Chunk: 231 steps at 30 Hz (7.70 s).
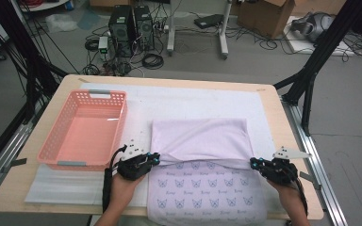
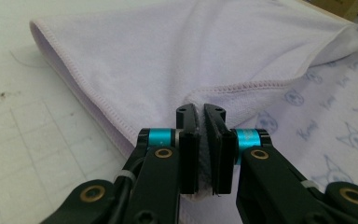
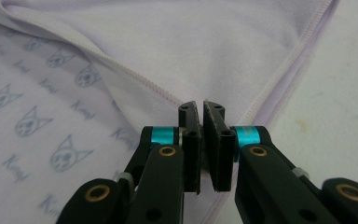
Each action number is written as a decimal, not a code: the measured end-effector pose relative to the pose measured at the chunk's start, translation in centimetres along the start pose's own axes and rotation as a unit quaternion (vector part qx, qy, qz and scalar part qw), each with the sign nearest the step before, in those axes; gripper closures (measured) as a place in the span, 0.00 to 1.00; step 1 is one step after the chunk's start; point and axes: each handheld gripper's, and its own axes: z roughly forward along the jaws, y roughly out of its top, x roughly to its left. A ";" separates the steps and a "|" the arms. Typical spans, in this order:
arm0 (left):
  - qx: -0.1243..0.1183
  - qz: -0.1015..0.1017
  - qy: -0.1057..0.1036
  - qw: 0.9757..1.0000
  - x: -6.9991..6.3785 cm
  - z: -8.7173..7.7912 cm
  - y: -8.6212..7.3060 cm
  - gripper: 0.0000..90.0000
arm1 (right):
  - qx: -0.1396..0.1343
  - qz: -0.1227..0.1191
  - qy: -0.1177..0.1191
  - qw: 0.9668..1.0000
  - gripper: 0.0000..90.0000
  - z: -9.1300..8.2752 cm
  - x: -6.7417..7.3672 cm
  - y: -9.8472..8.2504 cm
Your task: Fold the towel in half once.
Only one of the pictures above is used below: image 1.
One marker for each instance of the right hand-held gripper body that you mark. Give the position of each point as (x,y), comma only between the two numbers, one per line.
(279,171)

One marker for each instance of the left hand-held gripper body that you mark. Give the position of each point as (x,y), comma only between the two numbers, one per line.
(133,168)

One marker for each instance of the lilac printed cloth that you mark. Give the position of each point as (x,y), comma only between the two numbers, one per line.
(201,138)

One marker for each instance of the pink plastic basket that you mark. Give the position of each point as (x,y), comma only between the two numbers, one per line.
(47,147)

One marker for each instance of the person's right hand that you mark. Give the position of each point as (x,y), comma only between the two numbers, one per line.
(284,194)

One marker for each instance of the person's left hand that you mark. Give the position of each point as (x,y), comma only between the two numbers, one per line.
(124,191)

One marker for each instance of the white grid mat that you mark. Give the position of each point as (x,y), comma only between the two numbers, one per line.
(201,94)

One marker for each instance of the white board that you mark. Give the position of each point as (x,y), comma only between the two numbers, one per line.
(298,45)

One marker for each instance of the small white device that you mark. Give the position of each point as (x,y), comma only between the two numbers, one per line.
(103,44)

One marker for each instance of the black computer tower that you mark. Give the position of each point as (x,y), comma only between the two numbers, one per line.
(144,28)
(121,31)

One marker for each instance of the brown cardboard box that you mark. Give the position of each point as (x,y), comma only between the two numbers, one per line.
(264,19)

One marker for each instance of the grey headset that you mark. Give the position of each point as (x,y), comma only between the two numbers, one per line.
(311,26)

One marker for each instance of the black flat device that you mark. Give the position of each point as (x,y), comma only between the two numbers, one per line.
(209,21)

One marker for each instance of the clear plastic bag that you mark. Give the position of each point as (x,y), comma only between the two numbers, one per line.
(61,23)

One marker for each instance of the white round table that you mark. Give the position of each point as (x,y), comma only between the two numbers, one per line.
(44,5)

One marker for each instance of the grey metal bracket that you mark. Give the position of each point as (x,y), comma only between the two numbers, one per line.
(15,162)
(311,180)

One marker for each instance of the aluminium rail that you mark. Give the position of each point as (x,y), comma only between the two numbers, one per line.
(311,153)
(9,149)

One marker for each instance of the white stand frame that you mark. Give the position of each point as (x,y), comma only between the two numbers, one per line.
(223,37)

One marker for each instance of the black frame post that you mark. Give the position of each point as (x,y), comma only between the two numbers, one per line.
(19,34)
(325,47)

